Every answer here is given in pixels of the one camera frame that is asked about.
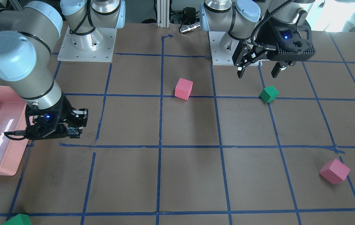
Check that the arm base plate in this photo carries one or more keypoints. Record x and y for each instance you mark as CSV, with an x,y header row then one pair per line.
x,y
95,47
222,47

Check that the green foam cube by tray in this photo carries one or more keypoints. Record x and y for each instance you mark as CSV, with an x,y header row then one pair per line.
x,y
19,219

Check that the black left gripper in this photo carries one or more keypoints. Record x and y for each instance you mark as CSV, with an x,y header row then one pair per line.
x,y
267,37

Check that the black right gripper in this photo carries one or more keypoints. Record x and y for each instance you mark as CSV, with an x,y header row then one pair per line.
x,y
63,110

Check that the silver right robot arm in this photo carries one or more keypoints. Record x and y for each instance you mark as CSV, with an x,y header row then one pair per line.
x,y
27,39

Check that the pink foam cube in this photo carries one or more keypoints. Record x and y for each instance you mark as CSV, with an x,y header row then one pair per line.
x,y
335,171
183,88

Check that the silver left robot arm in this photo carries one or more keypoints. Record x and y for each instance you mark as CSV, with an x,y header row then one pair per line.
x,y
243,18

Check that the green foam cube centre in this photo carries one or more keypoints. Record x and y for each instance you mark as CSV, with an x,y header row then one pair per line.
x,y
269,94

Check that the pink foam cube far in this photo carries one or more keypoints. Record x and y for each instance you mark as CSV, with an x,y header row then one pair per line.
x,y
335,171

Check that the aluminium frame post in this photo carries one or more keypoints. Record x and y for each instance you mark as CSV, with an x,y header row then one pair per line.
x,y
162,13

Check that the pink foam cube centre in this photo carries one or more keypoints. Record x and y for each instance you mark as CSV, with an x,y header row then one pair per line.
x,y
183,88

